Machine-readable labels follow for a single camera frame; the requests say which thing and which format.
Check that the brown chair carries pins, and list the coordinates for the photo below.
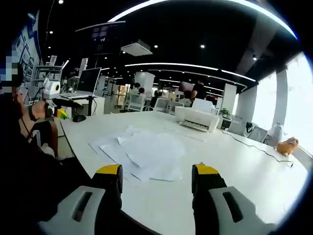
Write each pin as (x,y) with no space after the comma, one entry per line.
(55,137)

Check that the small black object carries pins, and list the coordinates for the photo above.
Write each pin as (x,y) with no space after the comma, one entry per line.
(79,118)

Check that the black wristband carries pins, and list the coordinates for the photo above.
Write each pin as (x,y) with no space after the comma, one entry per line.
(31,113)

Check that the pink screen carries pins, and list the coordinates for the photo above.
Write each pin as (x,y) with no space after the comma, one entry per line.
(185,86)

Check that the person's left hand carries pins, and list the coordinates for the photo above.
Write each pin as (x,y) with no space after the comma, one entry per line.
(40,110)

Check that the white printer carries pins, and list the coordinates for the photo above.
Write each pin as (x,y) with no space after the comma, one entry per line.
(195,117)

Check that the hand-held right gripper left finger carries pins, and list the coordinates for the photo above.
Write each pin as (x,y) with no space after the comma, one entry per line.
(85,203)

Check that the black device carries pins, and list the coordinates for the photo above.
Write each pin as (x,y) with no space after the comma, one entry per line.
(249,127)

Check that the orange plush toy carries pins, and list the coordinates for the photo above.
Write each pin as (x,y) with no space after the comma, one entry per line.
(288,145)

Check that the computer monitor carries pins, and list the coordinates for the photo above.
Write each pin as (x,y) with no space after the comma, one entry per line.
(88,80)

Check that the ceiling air conditioner unit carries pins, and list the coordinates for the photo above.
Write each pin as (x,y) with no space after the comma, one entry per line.
(137,47)

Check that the grey metal shelf rack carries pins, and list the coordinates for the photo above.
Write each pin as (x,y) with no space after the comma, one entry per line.
(49,71)

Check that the white table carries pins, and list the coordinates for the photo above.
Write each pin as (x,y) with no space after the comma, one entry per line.
(232,159)

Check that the flat white panel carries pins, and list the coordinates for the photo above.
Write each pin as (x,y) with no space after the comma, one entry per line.
(188,134)

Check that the white office chair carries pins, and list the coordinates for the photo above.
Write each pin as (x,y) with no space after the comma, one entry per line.
(137,101)
(162,105)

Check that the black laptop stand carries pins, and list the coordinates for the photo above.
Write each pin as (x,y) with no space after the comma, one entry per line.
(68,102)

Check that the grey office chair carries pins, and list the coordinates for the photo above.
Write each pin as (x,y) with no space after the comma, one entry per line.
(259,134)

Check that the stack of white printing papers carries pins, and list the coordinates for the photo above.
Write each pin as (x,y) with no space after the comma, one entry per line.
(151,151)

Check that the blue white wall poster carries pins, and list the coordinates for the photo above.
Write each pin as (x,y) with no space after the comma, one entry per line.
(27,56)

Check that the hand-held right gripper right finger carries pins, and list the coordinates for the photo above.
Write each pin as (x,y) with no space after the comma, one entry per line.
(220,203)

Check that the white round appliance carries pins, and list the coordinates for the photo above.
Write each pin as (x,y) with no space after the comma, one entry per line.
(278,133)

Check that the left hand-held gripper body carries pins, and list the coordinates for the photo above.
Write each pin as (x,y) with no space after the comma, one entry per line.
(52,89)

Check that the potted green plant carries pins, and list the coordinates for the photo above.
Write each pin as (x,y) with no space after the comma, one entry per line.
(224,113)

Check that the hanging ceiling screen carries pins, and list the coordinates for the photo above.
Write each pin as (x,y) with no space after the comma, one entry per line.
(101,33)

